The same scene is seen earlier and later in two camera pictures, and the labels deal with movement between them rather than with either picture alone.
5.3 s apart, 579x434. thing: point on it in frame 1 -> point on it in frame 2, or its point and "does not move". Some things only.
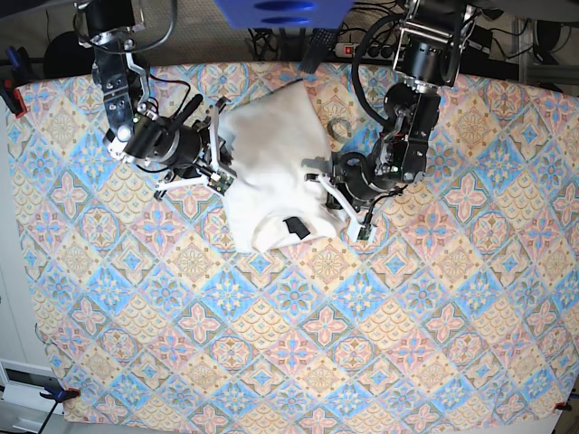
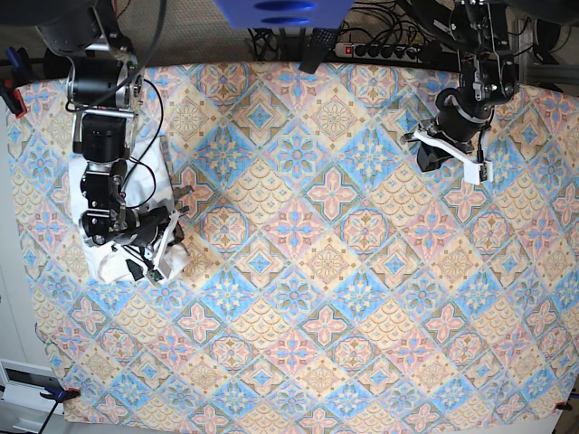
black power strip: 372,52 does not move
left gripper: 185,146 -> 147,226
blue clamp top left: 19,73 does not move
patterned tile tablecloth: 463,305 does not move
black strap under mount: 320,46 does not move
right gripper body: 352,173 -> 456,127
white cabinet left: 23,408 does not move
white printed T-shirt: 273,135 -> 148,184
